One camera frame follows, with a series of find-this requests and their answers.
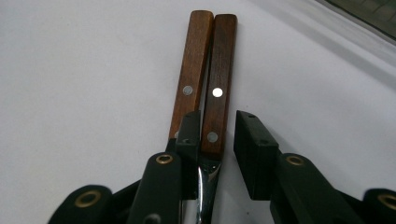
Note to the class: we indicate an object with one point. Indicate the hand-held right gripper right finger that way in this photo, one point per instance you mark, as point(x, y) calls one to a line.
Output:
point(295, 193)

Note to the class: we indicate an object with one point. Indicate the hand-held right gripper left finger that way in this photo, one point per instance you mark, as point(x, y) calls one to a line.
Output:
point(162, 186)

